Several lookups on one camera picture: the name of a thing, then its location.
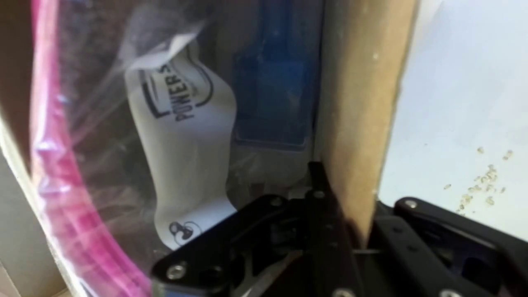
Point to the pink plastic bag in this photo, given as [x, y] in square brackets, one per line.
[155, 119]

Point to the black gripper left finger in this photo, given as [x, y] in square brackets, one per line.
[236, 250]

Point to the orange Tide detergent box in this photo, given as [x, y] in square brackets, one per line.
[363, 49]

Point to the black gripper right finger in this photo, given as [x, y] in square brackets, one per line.
[413, 250]

